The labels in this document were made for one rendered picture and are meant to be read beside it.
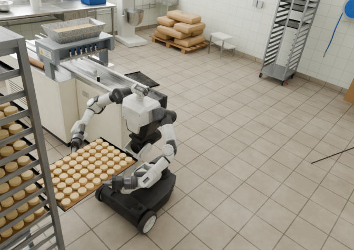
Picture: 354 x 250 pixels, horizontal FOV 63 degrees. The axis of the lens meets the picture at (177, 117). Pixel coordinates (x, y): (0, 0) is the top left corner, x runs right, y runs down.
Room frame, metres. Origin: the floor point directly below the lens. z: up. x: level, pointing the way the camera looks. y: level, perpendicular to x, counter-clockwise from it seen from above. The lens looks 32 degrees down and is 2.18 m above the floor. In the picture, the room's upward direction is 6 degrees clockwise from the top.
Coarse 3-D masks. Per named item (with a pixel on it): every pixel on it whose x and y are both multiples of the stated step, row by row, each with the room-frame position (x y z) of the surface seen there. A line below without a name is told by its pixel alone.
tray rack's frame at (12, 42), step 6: (0, 30) 1.04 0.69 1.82; (6, 30) 1.05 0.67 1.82; (0, 36) 0.98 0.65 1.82; (6, 36) 0.98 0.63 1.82; (12, 36) 0.99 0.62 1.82; (0, 42) 0.93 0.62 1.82; (6, 42) 0.94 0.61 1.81; (12, 42) 0.96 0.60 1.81; (0, 48) 0.92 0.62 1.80; (6, 48) 0.94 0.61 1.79
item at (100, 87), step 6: (30, 48) 3.17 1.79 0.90; (66, 66) 2.79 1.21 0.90; (72, 72) 2.71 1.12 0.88; (78, 72) 2.68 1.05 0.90; (78, 78) 2.65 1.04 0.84; (84, 78) 2.59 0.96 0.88; (90, 78) 2.57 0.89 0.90; (90, 84) 2.54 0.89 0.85; (96, 84) 2.48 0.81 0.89; (102, 84) 2.47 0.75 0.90; (102, 90) 2.44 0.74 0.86; (108, 90) 2.39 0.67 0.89
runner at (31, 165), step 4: (36, 160) 0.98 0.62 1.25; (28, 164) 0.95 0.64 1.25; (32, 164) 0.96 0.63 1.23; (36, 164) 0.98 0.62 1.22; (20, 168) 0.92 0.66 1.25; (24, 168) 0.93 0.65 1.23; (28, 168) 0.95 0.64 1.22; (12, 172) 0.89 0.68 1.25; (16, 172) 0.90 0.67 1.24; (20, 172) 0.91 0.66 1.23; (4, 176) 0.86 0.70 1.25; (8, 176) 0.87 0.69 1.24; (12, 176) 0.89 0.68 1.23; (0, 180) 0.85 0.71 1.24; (4, 180) 0.86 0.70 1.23; (8, 180) 0.87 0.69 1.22; (0, 184) 0.84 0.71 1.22
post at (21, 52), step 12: (24, 48) 0.99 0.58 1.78; (24, 60) 0.98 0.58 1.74; (24, 72) 0.98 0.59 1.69; (24, 84) 0.98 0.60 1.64; (36, 108) 0.99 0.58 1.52; (36, 120) 0.98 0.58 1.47; (36, 132) 0.97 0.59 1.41; (36, 144) 0.98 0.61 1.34; (48, 168) 0.99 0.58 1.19; (48, 180) 0.98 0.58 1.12; (48, 192) 0.97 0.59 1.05; (48, 204) 0.99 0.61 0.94; (60, 228) 0.99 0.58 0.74; (60, 240) 0.98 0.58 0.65
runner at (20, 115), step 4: (20, 112) 0.96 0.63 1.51; (24, 112) 0.98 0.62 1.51; (28, 112) 0.99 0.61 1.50; (8, 116) 0.92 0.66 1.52; (12, 116) 0.94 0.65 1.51; (16, 116) 0.95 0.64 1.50; (20, 116) 0.96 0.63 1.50; (24, 116) 0.97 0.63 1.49; (0, 120) 0.90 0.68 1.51; (4, 120) 0.91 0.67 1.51; (8, 120) 0.92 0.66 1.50; (12, 120) 0.93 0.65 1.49; (16, 120) 0.95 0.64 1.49; (0, 124) 0.89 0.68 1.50; (4, 124) 0.91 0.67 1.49
